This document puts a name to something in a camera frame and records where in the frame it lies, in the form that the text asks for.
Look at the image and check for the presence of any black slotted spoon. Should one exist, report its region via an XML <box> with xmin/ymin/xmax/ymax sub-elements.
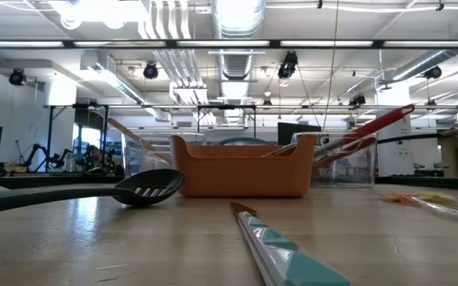
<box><xmin>0</xmin><ymin>168</ymin><xmax>185</xmax><ymax>218</ymax></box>

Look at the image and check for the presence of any grey spatula wooden handle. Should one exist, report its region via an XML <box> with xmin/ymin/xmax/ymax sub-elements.
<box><xmin>107</xmin><ymin>117</ymin><xmax>173</xmax><ymax>164</ymax></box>

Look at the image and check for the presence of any teal patterned knife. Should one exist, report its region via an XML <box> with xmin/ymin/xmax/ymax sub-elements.
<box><xmin>228</xmin><ymin>201</ymin><xmax>352</xmax><ymax>286</ymax></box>

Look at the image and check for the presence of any red ladle steel shaft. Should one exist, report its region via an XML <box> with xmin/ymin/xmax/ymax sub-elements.
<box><xmin>312</xmin><ymin>103</ymin><xmax>416</xmax><ymax>162</ymax></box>

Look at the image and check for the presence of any yellow silicone brush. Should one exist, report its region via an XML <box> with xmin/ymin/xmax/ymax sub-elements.
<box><xmin>416</xmin><ymin>191</ymin><xmax>458</xmax><ymax>211</ymax></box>

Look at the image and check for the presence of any steel box grater teal trim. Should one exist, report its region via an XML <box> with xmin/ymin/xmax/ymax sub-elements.
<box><xmin>219</xmin><ymin>137</ymin><xmax>270</xmax><ymax>146</ymax></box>

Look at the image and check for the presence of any orange plastic bin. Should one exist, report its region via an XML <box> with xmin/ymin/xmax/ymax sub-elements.
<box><xmin>169</xmin><ymin>134</ymin><xmax>317</xmax><ymax>199</ymax></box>

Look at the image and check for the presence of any black background monitor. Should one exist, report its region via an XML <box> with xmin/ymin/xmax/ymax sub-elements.
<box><xmin>277</xmin><ymin>122</ymin><xmax>324</xmax><ymax>146</ymax></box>

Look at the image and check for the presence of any clear plastic bin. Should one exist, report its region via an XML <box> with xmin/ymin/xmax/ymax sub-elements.
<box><xmin>290</xmin><ymin>132</ymin><xmax>377</xmax><ymax>188</ymax></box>
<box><xmin>122</xmin><ymin>132</ymin><xmax>207</xmax><ymax>178</ymax></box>

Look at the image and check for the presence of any black ceiling spotlight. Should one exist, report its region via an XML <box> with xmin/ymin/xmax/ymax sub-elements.
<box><xmin>8</xmin><ymin>68</ymin><xmax>27</xmax><ymax>87</ymax></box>
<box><xmin>424</xmin><ymin>65</ymin><xmax>444</xmax><ymax>80</ymax></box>
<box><xmin>142</xmin><ymin>62</ymin><xmax>160</xmax><ymax>80</ymax></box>
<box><xmin>347</xmin><ymin>94</ymin><xmax>367</xmax><ymax>109</ymax></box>
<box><xmin>277</xmin><ymin>50</ymin><xmax>300</xmax><ymax>80</ymax></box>

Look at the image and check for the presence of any black bar with light strips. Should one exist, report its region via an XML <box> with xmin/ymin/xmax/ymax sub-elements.
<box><xmin>0</xmin><ymin>38</ymin><xmax>458</xmax><ymax>50</ymax></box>

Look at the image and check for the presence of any white column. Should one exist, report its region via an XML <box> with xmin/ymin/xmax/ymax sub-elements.
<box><xmin>375</xmin><ymin>85</ymin><xmax>413</xmax><ymax>177</ymax></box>

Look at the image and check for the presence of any silver ventilation duct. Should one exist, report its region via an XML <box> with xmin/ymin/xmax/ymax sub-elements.
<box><xmin>211</xmin><ymin>0</ymin><xmax>268</xmax><ymax>83</ymax></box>

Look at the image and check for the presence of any black background gantry frame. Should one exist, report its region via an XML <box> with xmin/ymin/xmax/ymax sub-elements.
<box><xmin>44</xmin><ymin>102</ymin><xmax>458</xmax><ymax>172</ymax></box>

